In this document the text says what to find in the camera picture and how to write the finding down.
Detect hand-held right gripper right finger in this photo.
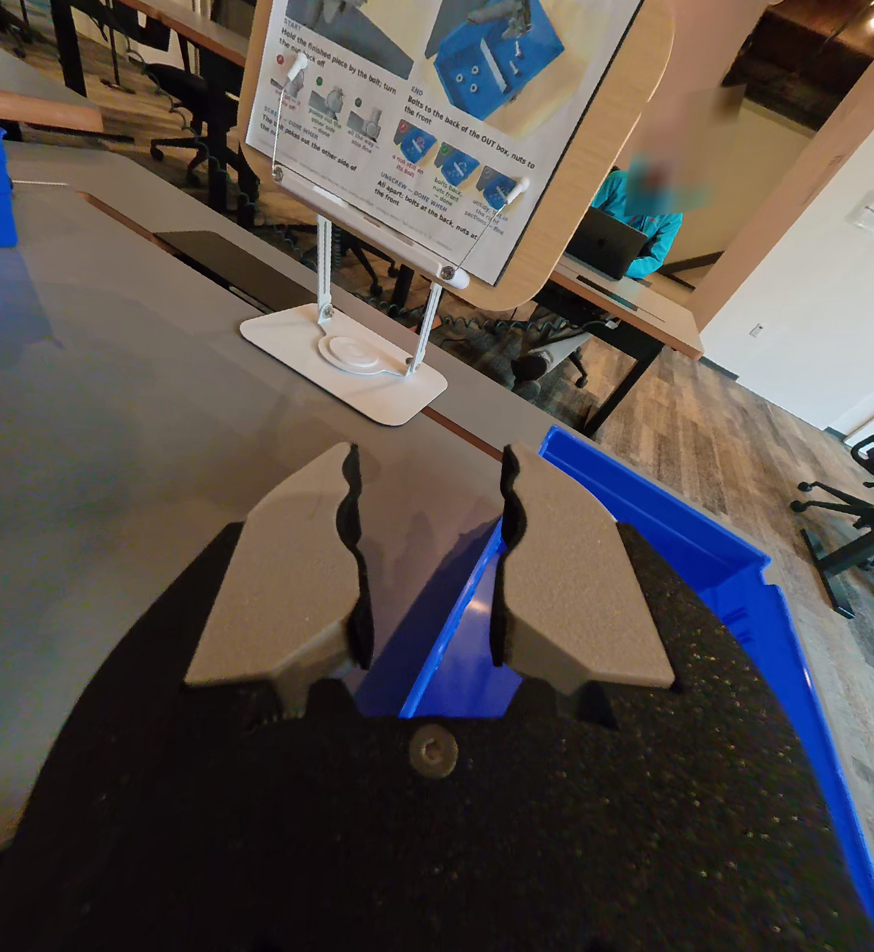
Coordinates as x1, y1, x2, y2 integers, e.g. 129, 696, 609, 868
489, 442, 678, 698

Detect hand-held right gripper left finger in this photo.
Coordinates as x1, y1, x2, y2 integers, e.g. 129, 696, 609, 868
183, 442, 376, 706

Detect wooden board document stand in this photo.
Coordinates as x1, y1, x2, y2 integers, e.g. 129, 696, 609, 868
238, 0, 676, 428

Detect grey office chair base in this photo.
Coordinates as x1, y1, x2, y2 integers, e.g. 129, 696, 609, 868
511, 331, 594, 403

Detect wood-edged office desk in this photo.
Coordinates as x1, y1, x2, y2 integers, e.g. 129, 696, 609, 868
549, 253, 706, 440

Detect black laptop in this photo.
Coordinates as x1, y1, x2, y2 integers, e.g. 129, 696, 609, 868
582, 207, 650, 281

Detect printed instruction sheet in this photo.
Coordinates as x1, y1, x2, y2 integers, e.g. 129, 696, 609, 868
246, 0, 645, 286

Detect grey wood-edged table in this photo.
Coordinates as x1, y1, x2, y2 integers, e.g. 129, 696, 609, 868
0, 26, 105, 142

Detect black coiled cable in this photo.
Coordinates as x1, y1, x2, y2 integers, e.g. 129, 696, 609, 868
437, 308, 550, 339

